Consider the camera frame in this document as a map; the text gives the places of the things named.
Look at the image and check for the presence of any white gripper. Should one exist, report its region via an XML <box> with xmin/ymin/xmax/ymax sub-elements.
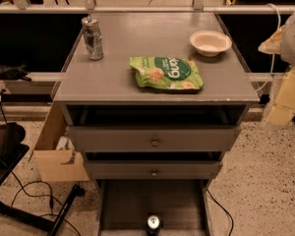
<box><xmin>258</xmin><ymin>29</ymin><xmax>295</xmax><ymax>127</ymax></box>

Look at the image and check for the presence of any blue pepsi can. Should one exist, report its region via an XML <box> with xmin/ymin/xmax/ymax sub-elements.
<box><xmin>147</xmin><ymin>215</ymin><xmax>161</xmax><ymax>236</ymax></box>

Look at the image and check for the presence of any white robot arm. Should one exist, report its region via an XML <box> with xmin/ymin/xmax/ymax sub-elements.
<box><xmin>258</xmin><ymin>12</ymin><xmax>295</xmax><ymax>130</ymax></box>

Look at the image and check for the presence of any grey drawer cabinet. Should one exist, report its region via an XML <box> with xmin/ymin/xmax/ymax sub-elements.
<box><xmin>54</xmin><ymin>12</ymin><xmax>259</xmax><ymax>236</ymax></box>

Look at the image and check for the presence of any grey bottom drawer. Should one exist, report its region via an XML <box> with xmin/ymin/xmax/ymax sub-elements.
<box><xmin>93</xmin><ymin>180</ymin><xmax>213</xmax><ymax>236</ymax></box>

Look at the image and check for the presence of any grey drawer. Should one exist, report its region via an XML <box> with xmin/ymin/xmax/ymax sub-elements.
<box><xmin>93</xmin><ymin>180</ymin><xmax>213</xmax><ymax>236</ymax></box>
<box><xmin>85</xmin><ymin>160</ymin><xmax>222</xmax><ymax>180</ymax></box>
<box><xmin>67</xmin><ymin>126</ymin><xmax>241</xmax><ymax>152</ymax></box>

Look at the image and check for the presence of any silver energy drink can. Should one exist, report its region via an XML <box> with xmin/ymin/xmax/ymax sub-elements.
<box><xmin>82</xmin><ymin>15</ymin><xmax>103</xmax><ymax>60</ymax></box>

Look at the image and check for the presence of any grey middle drawer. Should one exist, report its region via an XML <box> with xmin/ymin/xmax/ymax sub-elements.
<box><xmin>85</xmin><ymin>160</ymin><xmax>222</xmax><ymax>180</ymax></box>

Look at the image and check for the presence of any grey top drawer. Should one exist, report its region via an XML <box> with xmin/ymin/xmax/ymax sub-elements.
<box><xmin>67</xmin><ymin>126</ymin><xmax>241</xmax><ymax>152</ymax></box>

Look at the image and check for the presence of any white paper bowl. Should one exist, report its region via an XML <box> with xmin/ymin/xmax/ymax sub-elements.
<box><xmin>190</xmin><ymin>30</ymin><xmax>232</xmax><ymax>57</ymax></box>

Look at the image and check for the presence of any green chip bag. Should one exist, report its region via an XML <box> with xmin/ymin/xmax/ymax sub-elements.
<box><xmin>129</xmin><ymin>56</ymin><xmax>204</xmax><ymax>90</ymax></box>

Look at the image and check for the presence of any cardboard box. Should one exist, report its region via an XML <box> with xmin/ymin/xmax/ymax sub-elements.
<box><xmin>33</xmin><ymin>104</ymin><xmax>89</xmax><ymax>182</ymax></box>

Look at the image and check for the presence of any grey metal railing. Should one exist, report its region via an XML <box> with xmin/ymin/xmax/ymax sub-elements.
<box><xmin>0</xmin><ymin>0</ymin><xmax>295</xmax><ymax>95</ymax></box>

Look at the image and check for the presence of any black stand base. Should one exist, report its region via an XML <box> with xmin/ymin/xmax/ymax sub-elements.
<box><xmin>0</xmin><ymin>121</ymin><xmax>87</xmax><ymax>236</ymax></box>

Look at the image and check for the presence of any black cable right of drawer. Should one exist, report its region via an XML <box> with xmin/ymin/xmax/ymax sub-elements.
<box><xmin>206</xmin><ymin>188</ymin><xmax>235</xmax><ymax>236</ymax></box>

